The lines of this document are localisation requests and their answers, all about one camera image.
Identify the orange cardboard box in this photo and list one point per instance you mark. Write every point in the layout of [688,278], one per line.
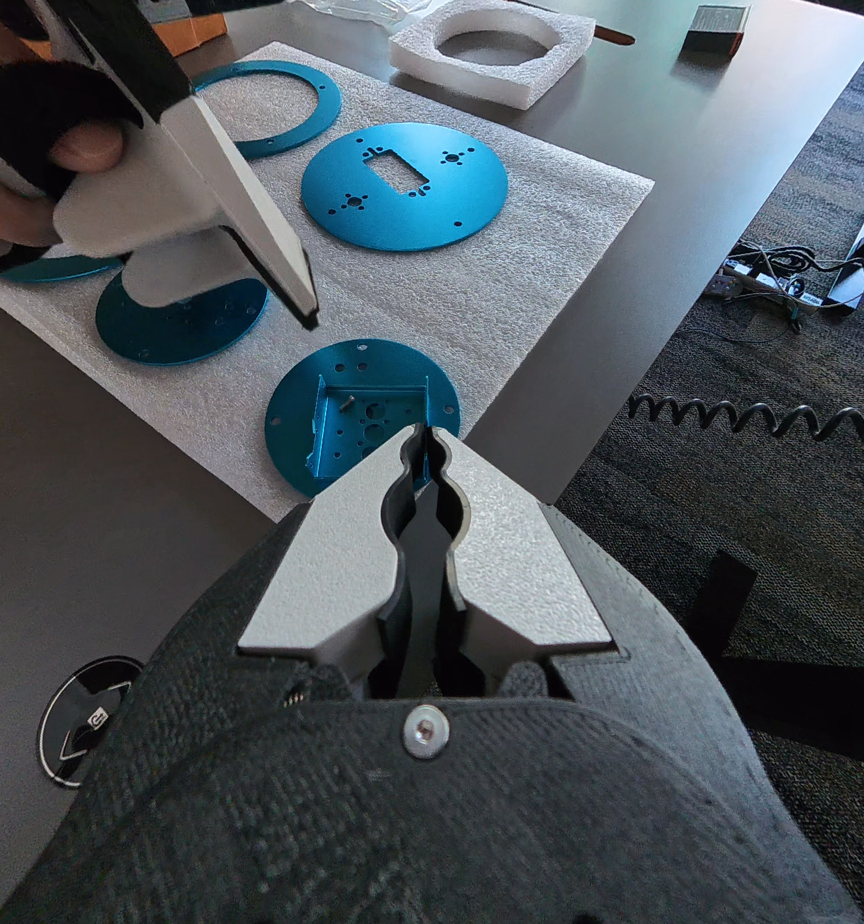
[194,36]

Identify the long thin brown strip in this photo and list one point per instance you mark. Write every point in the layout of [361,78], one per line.
[616,34]

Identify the blue disc with rectangular slot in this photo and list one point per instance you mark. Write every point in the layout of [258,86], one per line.
[475,180]

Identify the white and black floor unit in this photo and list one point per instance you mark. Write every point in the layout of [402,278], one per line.
[861,274]

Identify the small black box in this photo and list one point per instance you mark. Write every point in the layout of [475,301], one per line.
[713,25]

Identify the person's left hand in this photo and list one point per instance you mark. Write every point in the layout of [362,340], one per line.
[89,148]

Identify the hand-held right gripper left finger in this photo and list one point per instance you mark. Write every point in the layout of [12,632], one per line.
[324,577]

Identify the white foam block with hole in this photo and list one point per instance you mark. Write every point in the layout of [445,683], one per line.
[518,79]

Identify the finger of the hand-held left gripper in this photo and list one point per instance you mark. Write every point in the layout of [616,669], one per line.
[237,195]

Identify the small blue perforated disc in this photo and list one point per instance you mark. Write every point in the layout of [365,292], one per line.
[136,332]
[403,364]

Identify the clear plastic bag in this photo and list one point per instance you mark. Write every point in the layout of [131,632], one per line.
[374,7]

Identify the blue metal U bracket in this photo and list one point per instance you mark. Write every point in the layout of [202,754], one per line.
[403,401]

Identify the white foam mat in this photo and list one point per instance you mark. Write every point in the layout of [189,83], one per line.
[547,216]

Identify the black round desk control panel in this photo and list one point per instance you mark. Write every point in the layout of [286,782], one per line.
[107,675]

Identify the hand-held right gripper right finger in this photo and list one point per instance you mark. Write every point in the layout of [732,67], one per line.
[526,577]

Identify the white power strip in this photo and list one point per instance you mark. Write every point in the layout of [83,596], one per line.
[746,281]

